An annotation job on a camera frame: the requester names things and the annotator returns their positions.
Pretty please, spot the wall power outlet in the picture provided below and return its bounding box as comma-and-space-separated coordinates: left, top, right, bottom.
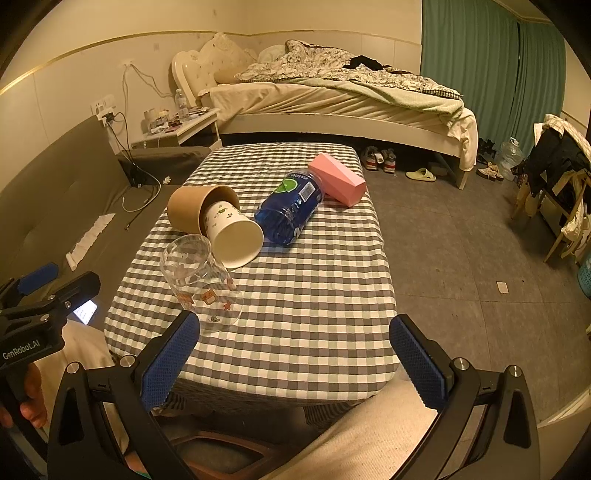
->
91, 95, 116, 123

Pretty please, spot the black charger cable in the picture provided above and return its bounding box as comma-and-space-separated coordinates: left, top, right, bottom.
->
104, 112, 162, 188

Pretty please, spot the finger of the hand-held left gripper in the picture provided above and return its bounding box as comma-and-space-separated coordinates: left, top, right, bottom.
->
0, 262, 60, 308
44, 271, 101, 321

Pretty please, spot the beige pillow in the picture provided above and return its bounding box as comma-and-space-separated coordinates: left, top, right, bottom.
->
213, 62, 245, 85

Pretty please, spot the patterned quilt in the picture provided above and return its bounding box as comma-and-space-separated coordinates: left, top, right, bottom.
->
234, 40, 464, 100

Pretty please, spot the grey sofa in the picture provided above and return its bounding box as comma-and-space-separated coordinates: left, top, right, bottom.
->
0, 113, 213, 319

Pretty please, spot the white nightstand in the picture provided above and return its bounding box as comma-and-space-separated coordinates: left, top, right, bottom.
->
130, 108, 221, 149

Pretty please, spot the brown paper cup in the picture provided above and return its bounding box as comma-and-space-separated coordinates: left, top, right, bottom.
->
167, 185, 241, 234

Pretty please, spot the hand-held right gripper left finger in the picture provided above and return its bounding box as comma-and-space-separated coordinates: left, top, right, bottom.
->
47, 310, 201, 480

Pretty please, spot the clear glass cup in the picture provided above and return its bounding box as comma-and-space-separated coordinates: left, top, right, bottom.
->
160, 234, 244, 334

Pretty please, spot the person's right leg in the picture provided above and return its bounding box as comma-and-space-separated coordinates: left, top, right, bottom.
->
256, 376, 446, 480

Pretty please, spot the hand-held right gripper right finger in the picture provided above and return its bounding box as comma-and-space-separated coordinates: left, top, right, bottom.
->
389, 314, 541, 480

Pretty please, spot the black garment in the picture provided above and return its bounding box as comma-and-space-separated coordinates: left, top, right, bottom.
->
344, 55, 384, 71

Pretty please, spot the blue plastic bottle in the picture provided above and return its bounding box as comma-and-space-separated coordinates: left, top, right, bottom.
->
254, 170, 326, 246

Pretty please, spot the person's left hand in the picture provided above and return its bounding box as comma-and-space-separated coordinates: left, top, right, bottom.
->
0, 362, 48, 430

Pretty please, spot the green curtain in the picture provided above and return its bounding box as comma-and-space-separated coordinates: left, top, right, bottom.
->
420, 0, 568, 125

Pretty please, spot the lit phone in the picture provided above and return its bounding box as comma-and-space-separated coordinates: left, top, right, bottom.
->
74, 299, 99, 325

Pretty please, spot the wooden chair with clothes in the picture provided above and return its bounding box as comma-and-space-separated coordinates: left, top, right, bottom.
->
510, 113, 591, 264

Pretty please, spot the tufted cream headboard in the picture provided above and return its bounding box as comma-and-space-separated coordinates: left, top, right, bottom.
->
172, 32, 259, 100

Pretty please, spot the pink box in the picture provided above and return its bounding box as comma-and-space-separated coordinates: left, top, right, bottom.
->
308, 154, 368, 208

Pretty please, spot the large water jug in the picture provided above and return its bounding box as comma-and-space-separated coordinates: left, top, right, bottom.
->
500, 137, 527, 181

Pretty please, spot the checkered tablecloth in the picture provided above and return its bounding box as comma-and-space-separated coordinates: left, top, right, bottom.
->
104, 143, 400, 414

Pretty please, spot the bed with rumpled bedding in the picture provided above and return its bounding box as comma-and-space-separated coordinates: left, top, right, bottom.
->
208, 85, 478, 190

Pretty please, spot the white folded tissue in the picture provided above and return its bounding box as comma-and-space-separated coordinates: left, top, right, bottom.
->
66, 213, 116, 271

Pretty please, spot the teal basket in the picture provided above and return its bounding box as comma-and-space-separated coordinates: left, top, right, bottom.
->
577, 256, 591, 297

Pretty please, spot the white paper cup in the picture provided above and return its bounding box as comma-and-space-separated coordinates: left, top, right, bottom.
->
202, 200, 265, 268

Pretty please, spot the wooden stool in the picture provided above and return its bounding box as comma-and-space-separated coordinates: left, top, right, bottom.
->
150, 427, 298, 480

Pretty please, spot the white wall cable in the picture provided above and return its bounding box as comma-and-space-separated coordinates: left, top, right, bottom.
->
121, 60, 178, 100

